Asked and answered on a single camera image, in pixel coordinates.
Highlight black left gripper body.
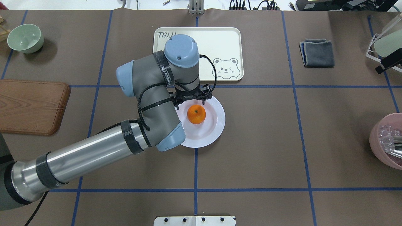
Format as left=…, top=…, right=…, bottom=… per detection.
left=171, top=83, right=213, bottom=109

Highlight orange fruit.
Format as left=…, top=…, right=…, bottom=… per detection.
left=187, top=105, right=206, bottom=124

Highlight white round plate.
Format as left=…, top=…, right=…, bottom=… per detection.
left=176, top=96, right=226, bottom=148

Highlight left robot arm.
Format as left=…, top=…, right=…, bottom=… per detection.
left=1, top=34, right=213, bottom=211

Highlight cream bear tray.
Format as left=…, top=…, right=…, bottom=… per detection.
left=153, top=27, right=244, bottom=81

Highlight brown wooden tray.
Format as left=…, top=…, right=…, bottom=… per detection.
left=0, top=79, right=71, bottom=136

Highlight green cup on rack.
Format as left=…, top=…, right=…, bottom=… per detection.
left=374, top=30, right=402, bottom=58

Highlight pink bowl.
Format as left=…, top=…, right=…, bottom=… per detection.
left=369, top=113, right=402, bottom=170

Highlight clear ice cubes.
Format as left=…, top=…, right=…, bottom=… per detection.
left=378, top=125, right=401, bottom=150

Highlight folded grey cloth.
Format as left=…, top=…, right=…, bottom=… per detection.
left=300, top=39, right=335, bottom=68

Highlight metal scoop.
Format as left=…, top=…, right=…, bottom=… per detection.
left=383, top=136, right=402, bottom=158

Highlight black power strip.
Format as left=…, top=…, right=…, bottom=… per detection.
left=227, top=0, right=280, bottom=11

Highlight light green bowl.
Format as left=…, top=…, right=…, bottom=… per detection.
left=7, top=24, right=44, bottom=54

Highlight wooden cup rack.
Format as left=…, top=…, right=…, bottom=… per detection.
left=0, top=16, right=11, bottom=42

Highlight white wire cup rack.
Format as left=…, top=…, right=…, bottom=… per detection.
left=366, top=12, right=402, bottom=74

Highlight aluminium frame post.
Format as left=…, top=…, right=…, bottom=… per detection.
left=187, top=0, right=205, bottom=16

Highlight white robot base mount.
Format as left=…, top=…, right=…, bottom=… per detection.
left=153, top=216, right=236, bottom=226

